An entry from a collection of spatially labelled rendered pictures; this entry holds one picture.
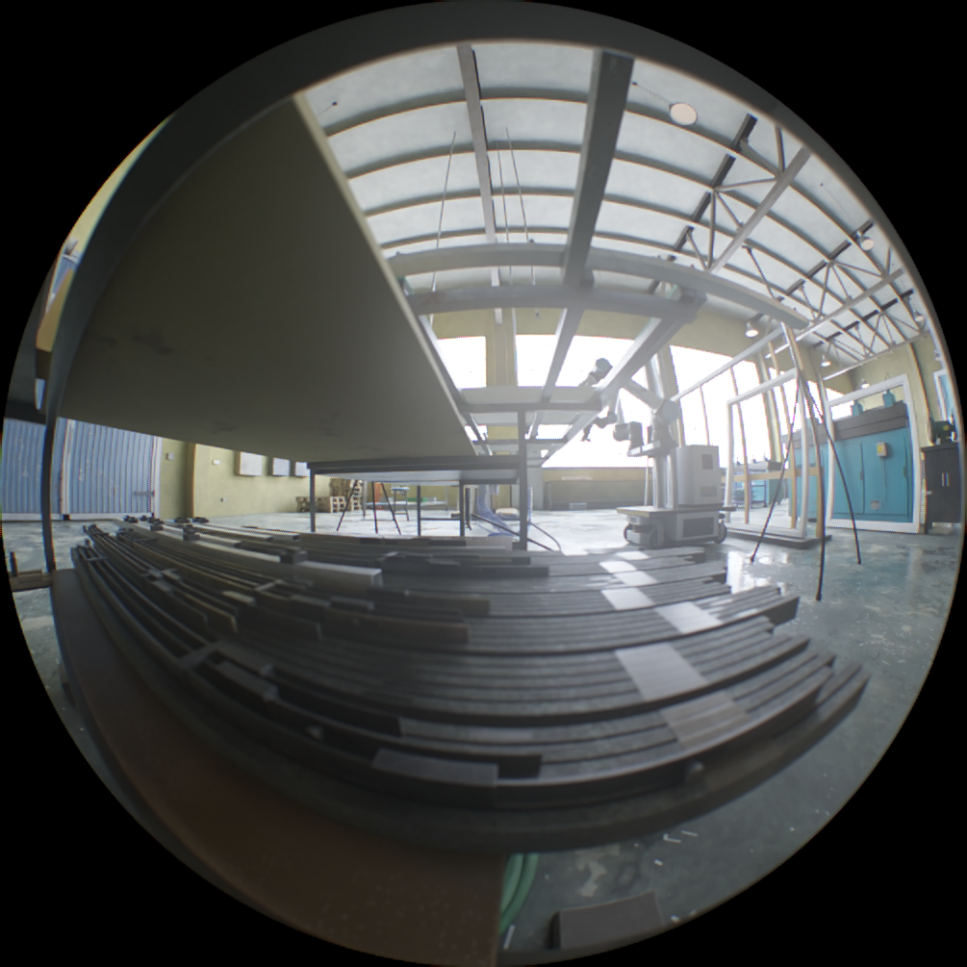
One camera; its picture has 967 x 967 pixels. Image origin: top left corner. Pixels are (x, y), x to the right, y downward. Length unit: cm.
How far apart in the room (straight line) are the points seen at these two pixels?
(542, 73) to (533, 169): 291
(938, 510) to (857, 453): 134
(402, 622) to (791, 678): 32
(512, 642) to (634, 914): 37
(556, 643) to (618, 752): 13
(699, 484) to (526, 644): 240
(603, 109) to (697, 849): 82
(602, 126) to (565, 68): 778
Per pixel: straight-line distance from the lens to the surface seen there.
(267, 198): 20
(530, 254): 52
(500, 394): 130
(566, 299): 55
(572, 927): 42
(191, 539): 75
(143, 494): 633
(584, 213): 43
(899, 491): 410
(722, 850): 55
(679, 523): 239
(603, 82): 36
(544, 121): 840
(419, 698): 21
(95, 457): 616
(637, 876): 50
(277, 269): 24
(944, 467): 374
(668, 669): 24
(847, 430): 434
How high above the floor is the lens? 46
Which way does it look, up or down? 2 degrees up
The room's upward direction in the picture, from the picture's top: 1 degrees counter-clockwise
